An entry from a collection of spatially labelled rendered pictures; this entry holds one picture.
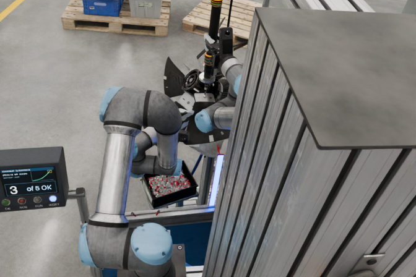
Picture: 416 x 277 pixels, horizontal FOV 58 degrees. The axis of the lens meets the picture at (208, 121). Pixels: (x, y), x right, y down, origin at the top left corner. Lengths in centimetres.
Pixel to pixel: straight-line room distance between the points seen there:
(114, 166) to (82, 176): 181
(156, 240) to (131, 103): 40
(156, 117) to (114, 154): 16
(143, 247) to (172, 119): 38
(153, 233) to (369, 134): 87
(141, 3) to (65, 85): 136
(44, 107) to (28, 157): 220
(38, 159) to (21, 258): 135
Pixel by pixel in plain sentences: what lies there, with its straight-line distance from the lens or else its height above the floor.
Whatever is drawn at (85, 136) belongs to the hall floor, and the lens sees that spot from 323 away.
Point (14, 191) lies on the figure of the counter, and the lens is 143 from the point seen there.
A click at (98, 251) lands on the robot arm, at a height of 124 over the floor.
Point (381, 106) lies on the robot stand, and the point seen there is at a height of 203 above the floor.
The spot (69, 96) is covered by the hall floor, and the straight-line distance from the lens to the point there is 365.
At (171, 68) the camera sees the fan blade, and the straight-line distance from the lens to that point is 197.
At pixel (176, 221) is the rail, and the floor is 81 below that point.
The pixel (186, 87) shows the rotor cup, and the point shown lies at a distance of 174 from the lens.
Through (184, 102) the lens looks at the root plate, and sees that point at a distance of 178.
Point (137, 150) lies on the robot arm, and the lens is 143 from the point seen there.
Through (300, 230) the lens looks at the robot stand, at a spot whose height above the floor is 191.
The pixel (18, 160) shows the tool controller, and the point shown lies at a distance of 139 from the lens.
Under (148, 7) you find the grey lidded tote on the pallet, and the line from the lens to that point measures 453.
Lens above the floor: 223
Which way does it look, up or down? 42 degrees down
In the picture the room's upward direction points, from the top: 8 degrees clockwise
